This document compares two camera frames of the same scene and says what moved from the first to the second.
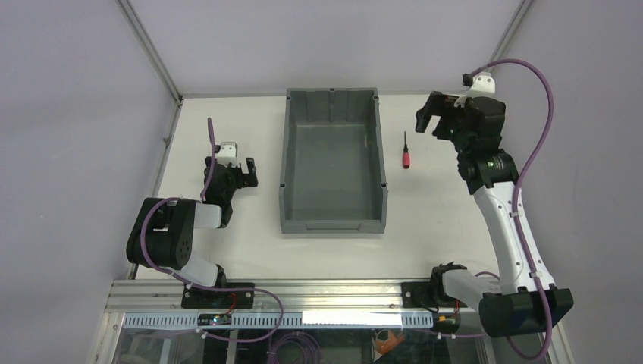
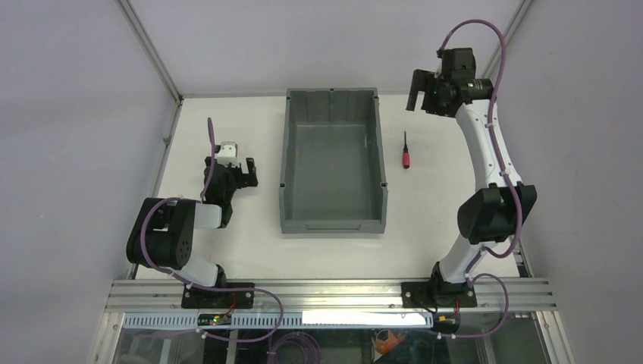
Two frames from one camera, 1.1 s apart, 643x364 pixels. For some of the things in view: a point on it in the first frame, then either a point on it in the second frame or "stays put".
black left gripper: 233,172 stays put
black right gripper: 443,117 -> 425,91
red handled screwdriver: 406,157 stays put
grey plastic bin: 331,179 stays put
